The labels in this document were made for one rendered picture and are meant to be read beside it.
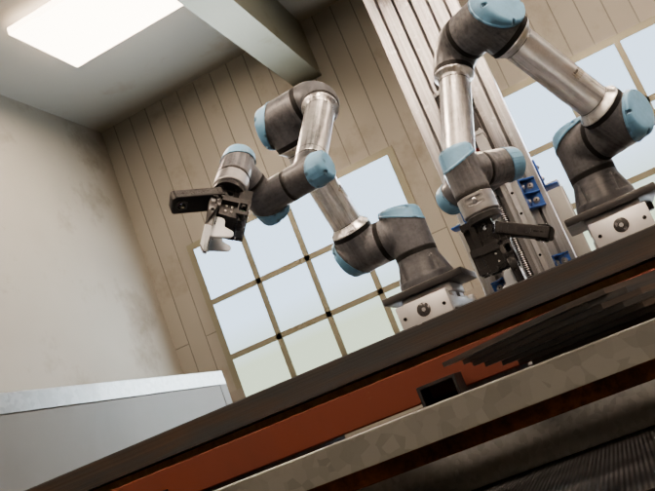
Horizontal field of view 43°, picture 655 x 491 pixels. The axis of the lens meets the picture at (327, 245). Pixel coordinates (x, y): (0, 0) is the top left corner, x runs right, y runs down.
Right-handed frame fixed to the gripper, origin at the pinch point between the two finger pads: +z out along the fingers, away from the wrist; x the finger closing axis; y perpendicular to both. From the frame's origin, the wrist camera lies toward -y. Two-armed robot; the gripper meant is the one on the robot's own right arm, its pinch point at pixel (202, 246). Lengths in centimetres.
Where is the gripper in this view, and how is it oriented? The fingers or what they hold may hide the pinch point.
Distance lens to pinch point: 164.5
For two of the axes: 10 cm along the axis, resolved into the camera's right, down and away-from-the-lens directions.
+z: -0.7, 6.1, -7.9
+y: 9.8, 2.1, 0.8
